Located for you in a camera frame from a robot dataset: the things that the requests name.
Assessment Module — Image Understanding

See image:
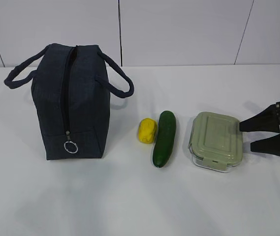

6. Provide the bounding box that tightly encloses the glass container with green lid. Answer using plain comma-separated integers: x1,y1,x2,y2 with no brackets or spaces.
188,112,243,173

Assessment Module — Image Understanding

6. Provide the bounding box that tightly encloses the yellow lemon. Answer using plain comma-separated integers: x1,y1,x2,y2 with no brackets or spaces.
138,118,157,144

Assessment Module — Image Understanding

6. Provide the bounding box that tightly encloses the dark navy fabric lunch bag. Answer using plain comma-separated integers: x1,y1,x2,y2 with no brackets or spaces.
4,43,134,160

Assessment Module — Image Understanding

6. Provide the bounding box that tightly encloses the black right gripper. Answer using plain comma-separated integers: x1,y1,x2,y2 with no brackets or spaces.
239,102,280,156

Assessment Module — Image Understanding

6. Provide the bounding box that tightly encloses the green cucumber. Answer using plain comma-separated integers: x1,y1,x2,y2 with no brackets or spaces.
152,111,177,168

